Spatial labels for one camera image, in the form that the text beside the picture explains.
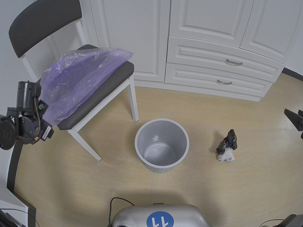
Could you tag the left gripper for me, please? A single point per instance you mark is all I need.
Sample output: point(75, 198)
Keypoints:
point(46, 131)

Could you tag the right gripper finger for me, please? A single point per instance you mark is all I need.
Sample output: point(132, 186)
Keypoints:
point(297, 122)

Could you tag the purple plastic bag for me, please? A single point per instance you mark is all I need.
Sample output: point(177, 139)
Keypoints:
point(78, 79)

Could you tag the black plastic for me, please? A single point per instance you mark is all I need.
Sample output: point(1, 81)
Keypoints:
point(228, 141)

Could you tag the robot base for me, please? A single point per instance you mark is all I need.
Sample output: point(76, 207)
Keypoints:
point(132, 216)

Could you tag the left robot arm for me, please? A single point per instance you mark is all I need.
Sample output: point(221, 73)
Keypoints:
point(26, 96)

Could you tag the white trash bin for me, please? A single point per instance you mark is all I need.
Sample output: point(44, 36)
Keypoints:
point(151, 136)

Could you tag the crumpled white paper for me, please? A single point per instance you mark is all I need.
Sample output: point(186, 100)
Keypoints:
point(227, 157)

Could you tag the grey and white chair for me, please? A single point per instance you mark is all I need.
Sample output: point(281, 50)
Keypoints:
point(45, 18)

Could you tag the white wardrobe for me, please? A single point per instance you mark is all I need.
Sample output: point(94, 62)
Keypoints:
point(201, 13)

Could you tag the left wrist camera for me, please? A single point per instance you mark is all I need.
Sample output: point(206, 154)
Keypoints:
point(42, 106)

